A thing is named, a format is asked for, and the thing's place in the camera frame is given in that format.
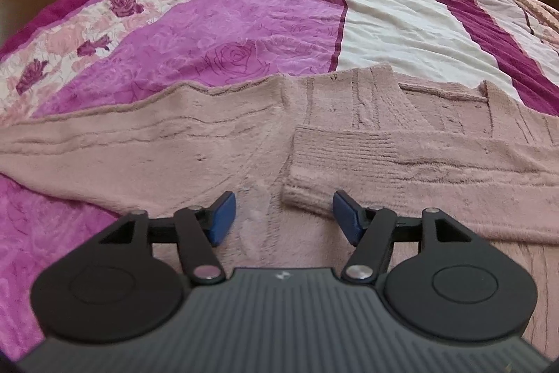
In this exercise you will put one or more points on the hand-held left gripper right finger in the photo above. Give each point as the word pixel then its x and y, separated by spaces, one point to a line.
pixel 345 218

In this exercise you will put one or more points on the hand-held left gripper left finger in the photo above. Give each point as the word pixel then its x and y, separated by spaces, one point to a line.
pixel 222 218

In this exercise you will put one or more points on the pink fuzzy knit sweater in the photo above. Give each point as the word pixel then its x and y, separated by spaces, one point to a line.
pixel 209 141

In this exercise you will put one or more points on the purple white striped floral blanket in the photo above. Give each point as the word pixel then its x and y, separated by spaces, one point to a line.
pixel 284 6

